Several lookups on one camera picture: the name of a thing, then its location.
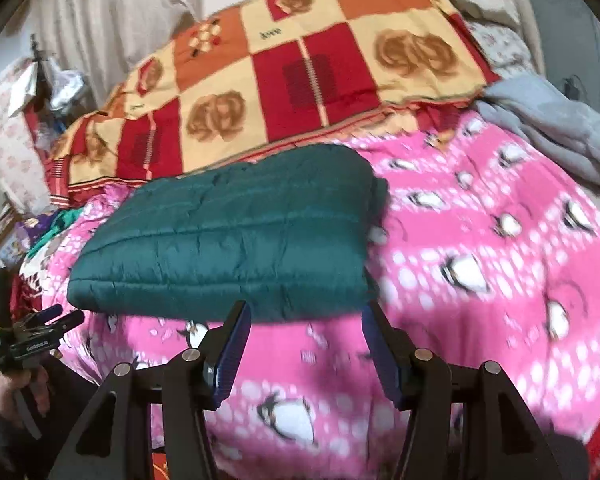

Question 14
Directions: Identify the pink penguin print blanket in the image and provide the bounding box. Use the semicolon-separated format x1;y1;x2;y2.
23;113;600;479

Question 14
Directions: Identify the white refrigerator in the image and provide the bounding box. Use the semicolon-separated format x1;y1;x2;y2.
530;0;600;112

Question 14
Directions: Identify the dark green puffer jacket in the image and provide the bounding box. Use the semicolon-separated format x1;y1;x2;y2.
67;144;389;323

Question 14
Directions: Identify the grey sweatshirt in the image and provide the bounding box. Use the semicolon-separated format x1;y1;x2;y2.
472;74;600;188

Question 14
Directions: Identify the red yellow rose quilt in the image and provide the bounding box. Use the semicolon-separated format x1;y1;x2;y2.
45;0;496;208

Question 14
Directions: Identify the floral white fabric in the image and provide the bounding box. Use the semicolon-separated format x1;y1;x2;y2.
0;58;50;214

